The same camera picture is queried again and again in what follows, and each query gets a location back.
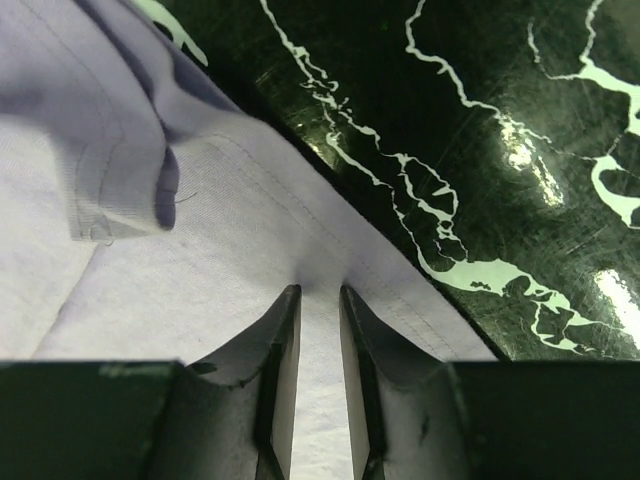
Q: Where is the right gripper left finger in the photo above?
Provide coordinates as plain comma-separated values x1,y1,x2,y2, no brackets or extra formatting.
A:
1,285,301,479

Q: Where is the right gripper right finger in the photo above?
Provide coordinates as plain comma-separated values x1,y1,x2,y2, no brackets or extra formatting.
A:
339,286,639,479

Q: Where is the purple t shirt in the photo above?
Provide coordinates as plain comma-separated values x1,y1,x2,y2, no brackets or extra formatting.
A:
1,1,492,479

